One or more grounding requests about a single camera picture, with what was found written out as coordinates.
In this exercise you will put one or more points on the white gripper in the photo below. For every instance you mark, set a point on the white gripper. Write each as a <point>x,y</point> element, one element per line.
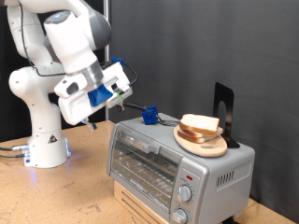
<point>74,109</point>

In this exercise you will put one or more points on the metal spatula with blue block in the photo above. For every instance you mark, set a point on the metal spatula with blue block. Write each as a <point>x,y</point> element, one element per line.
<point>149,115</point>

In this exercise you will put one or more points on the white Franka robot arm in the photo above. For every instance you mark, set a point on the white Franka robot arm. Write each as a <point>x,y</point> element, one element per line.
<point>40,140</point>

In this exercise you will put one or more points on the silver toaster oven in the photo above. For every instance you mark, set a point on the silver toaster oven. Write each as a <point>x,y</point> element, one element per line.
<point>149,130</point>

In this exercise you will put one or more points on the red oven indicator light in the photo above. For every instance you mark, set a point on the red oven indicator light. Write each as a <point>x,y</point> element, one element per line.
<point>189,178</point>

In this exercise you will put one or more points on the silver oven knob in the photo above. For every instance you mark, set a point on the silver oven knob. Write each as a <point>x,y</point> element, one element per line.
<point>179,216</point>
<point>185,193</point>

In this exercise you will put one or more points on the black curtain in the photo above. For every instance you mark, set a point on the black curtain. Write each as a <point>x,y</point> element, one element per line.
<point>6,109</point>

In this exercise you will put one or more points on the oval wooden cutting board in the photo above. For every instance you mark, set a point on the oval wooden cutting board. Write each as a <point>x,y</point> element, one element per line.
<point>199,150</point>

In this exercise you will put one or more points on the dark grey backdrop panel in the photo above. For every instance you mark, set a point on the dark grey backdrop panel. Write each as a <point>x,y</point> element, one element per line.
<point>187,46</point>

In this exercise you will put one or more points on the vertical metal pole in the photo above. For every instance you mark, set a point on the vertical metal pole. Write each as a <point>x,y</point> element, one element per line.
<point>106,3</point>

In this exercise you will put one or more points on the black metal bookend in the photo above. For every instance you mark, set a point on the black metal bookend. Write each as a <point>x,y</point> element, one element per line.
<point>229,102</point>

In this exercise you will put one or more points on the silver wrist camera blue mount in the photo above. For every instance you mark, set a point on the silver wrist camera blue mount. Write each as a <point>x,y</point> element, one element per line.
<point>99,95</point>

